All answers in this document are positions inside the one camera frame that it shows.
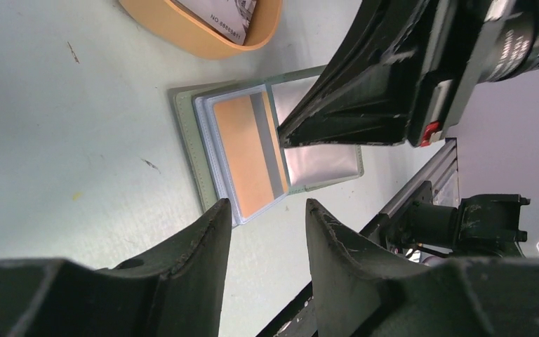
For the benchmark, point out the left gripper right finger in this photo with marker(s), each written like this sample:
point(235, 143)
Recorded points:
point(468, 297)

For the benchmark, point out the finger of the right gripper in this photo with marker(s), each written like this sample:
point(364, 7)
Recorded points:
point(366, 94)

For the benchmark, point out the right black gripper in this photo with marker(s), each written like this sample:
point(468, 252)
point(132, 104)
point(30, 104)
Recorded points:
point(480, 42)

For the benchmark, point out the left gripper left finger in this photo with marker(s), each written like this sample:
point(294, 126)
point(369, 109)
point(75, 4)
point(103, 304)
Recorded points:
point(172, 289)

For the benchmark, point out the orange credit card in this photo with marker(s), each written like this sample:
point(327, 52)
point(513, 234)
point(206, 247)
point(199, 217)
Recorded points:
point(247, 130)

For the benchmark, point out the stack of cards in tray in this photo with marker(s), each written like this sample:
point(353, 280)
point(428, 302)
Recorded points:
point(230, 18)

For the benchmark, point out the orange oval tray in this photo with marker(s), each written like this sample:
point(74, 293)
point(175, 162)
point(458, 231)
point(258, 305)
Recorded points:
point(174, 24)

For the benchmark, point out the aluminium frame rail front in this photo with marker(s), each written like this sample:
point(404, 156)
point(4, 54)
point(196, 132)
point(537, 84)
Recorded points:
point(436, 182)

